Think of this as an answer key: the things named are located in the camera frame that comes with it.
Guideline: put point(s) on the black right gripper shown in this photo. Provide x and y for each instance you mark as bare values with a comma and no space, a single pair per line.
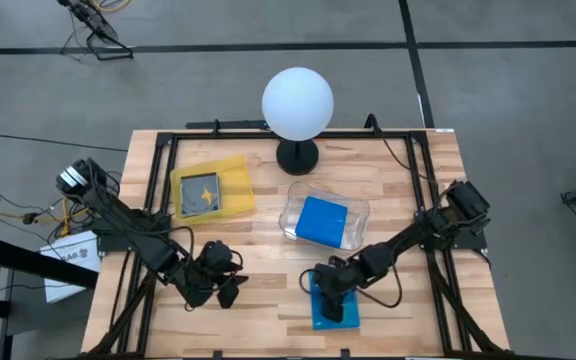
343,277

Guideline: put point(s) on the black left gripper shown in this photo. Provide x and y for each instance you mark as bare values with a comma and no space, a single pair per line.
203,285

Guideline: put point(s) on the blue plastic disc case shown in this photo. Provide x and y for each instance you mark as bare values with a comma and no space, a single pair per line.
350,315
323,220

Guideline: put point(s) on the clear CD jewel case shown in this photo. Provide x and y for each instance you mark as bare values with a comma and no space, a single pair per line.
193,200

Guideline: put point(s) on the clear plastic bin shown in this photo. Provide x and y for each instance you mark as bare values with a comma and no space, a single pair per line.
358,210

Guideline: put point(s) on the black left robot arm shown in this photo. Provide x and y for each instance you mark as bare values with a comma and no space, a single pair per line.
133,230

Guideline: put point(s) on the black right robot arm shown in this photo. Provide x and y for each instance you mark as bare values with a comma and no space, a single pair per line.
403,240

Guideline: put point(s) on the yellow translucent plastic bin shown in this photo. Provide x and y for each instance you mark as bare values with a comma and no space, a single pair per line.
238,195

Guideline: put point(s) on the white printed cardboard box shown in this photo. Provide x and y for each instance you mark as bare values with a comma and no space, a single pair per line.
68,270

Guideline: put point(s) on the black power strip bar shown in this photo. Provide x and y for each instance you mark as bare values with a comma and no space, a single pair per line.
238,124

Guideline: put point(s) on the white globe table lamp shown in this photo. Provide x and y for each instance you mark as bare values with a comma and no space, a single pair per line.
298,105

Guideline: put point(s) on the black floor beam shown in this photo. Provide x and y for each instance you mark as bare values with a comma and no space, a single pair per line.
33,260

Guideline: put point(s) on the black floor stand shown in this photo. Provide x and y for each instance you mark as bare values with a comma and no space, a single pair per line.
85,15

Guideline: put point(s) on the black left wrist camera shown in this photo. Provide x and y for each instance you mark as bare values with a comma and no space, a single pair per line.
216,255

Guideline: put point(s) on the black frame clamp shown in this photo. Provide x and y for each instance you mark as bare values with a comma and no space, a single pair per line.
217,355
372,124
216,126
345,355

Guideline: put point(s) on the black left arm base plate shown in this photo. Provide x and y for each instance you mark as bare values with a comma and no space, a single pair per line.
108,246

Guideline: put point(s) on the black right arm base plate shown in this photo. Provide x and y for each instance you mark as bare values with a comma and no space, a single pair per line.
468,240

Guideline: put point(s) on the black aluminium table frame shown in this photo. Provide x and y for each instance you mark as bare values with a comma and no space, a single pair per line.
368,134

